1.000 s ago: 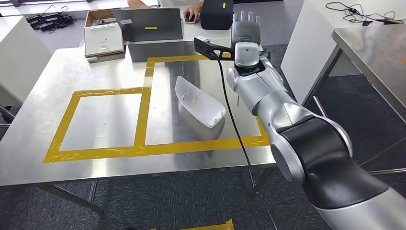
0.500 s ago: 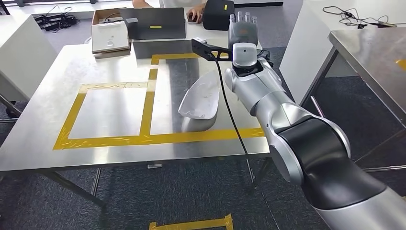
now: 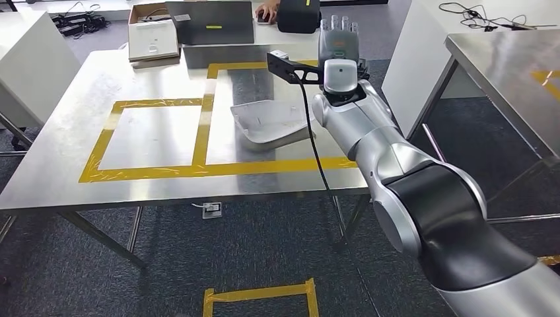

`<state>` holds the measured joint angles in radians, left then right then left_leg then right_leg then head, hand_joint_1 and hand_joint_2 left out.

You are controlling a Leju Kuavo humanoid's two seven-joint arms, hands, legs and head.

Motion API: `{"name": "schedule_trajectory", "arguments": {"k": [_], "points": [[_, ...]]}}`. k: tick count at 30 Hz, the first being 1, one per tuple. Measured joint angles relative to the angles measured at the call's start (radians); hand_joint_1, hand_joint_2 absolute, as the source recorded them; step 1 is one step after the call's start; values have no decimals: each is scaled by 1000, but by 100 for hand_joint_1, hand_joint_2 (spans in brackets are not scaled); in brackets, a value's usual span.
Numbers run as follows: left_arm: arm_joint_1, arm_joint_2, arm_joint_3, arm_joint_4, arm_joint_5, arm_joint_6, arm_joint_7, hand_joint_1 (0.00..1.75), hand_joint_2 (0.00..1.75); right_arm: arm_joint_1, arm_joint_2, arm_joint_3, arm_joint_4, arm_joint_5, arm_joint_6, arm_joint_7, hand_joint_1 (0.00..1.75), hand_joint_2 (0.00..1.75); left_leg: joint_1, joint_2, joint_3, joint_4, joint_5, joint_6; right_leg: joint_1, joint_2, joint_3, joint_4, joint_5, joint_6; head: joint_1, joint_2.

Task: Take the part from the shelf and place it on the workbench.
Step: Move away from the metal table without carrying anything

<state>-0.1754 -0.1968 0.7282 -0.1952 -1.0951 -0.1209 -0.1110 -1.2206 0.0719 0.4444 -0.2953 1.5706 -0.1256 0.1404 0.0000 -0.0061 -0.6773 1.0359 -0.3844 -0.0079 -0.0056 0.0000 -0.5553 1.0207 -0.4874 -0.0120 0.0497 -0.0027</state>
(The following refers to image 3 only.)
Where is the person's hand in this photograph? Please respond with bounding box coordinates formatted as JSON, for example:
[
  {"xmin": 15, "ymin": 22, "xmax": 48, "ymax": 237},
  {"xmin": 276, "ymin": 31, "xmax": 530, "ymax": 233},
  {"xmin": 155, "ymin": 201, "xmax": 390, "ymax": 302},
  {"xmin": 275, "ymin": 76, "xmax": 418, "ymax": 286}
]
[{"xmin": 255, "ymin": 0, "xmax": 281, "ymax": 25}]

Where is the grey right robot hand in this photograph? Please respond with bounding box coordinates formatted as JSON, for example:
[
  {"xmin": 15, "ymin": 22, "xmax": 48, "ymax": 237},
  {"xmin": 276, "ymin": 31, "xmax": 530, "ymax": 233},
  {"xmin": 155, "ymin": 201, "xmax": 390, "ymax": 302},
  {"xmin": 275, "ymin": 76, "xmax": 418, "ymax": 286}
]
[{"xmin": 318, "ymin": 15, "xmax": 370, "ymax": 83}]

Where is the white part with handwriting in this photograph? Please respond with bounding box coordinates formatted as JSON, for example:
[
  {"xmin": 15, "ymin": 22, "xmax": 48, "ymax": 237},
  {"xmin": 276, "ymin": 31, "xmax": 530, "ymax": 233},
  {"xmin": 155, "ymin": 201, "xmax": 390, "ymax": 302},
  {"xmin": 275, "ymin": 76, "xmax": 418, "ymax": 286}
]
[{"xmin": 230, "ymin": 99, "xmax": 317, "ymax": 153}]

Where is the steel workbench table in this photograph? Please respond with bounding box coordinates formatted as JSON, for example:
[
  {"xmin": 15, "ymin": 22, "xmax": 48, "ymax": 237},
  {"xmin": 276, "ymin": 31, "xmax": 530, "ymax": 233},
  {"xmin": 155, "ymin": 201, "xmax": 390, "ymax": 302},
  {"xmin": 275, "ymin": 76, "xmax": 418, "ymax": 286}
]
[{"xmin": 0, "ymin": 44, "xmax": 372, "ymax": 270}]

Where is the black device bag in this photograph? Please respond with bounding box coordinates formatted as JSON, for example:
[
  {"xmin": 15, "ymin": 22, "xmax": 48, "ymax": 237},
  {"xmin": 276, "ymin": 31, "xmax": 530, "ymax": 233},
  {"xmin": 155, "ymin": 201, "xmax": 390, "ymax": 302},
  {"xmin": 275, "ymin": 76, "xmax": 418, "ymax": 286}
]
[{"xmin": 277, "ymin": 0, "xmax": 322, "ymax": 34}]

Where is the grey laptop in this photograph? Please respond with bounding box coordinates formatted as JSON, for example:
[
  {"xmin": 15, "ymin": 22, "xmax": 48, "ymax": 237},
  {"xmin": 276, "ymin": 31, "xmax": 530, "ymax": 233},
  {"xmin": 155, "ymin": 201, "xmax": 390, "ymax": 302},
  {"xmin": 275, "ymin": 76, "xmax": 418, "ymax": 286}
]
[{"xmin": 165, "ymin": 0, "xmax": 256, "ymax": 46}]

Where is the white panel desk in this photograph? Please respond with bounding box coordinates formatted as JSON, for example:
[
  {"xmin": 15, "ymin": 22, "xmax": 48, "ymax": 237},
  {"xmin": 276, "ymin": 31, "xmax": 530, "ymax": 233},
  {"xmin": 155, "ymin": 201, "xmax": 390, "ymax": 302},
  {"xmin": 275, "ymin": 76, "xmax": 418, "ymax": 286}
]
[{"xmin": 380, "ymin": 0, "xmax": 560, "ymax": 140}]

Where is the white moulded tray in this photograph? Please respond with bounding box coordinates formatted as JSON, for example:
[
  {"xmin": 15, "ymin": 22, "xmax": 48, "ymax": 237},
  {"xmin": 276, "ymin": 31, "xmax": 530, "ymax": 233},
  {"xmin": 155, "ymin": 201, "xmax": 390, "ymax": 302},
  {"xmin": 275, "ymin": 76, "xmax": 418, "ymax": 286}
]
[{"xmin": 129, "ymin": 19, "xmax": 180, "ymax": 62}]

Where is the cardboard box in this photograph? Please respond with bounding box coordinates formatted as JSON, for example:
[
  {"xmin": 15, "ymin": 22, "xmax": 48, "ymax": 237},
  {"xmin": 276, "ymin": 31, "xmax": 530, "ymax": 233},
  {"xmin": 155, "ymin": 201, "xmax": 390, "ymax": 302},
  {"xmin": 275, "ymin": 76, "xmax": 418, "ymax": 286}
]
[{"xmin": 127, "ymin": 2, "xmax": 181, "ymax": 70}]

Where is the grey floor socket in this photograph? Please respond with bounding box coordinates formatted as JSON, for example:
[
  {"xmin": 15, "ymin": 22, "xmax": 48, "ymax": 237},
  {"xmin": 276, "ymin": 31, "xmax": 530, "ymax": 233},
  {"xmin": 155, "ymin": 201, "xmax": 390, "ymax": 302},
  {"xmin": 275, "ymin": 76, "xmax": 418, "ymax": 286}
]
[{"xmin": 201, "ymin": 201, "xmax": 223, "ymax": 220}]

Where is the white cabinet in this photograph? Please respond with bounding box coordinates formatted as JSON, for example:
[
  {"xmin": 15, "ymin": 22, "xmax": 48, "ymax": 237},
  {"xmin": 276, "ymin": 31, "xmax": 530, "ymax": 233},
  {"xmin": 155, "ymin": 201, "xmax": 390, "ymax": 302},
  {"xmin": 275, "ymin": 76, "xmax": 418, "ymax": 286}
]
[{"xmin": 0, "ymin": 11, "xmax": 82, "ymax": 130}]

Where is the yellow floor tape square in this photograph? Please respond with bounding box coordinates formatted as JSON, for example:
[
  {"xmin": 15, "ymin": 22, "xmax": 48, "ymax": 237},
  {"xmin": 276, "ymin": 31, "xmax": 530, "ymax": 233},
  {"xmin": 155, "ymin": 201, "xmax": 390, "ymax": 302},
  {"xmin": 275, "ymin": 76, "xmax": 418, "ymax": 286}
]
[{"xmin": 201, "ymin": 278, "xmax": 320, "ymax": 317}]

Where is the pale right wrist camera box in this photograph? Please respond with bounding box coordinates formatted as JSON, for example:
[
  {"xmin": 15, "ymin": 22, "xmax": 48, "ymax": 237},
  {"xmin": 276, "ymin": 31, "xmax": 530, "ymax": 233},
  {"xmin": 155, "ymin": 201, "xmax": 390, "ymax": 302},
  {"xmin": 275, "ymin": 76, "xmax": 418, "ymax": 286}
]
[{"xmin": 322, "ymin": 59, "xmax": 360, "ymax": 95}]

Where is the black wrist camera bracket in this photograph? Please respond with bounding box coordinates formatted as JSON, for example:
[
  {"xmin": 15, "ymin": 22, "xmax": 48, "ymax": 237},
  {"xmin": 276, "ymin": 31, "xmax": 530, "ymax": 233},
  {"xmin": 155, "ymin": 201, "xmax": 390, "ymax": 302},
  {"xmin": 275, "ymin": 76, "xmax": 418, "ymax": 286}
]
[{"xmin": 267, "ymin": 49, "xmax": 328, "ymax": 85}]

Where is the thin black cable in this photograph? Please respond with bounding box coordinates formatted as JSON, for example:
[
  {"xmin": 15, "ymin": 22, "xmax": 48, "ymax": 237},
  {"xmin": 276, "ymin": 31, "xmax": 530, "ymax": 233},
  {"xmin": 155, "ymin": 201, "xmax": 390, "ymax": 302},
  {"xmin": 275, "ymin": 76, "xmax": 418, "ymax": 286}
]
[{"xmin": 438, "ymin": 2, "xmax": 547, "ymax": 32}]

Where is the black cable bundle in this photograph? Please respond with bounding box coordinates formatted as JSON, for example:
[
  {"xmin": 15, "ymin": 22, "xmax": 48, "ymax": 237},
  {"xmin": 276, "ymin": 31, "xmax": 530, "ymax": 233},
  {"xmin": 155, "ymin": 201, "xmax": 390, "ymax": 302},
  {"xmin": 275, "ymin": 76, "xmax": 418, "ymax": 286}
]
[{"xmin": 52, "ymin": 2, "xmax": 110, "ymax": 40}]

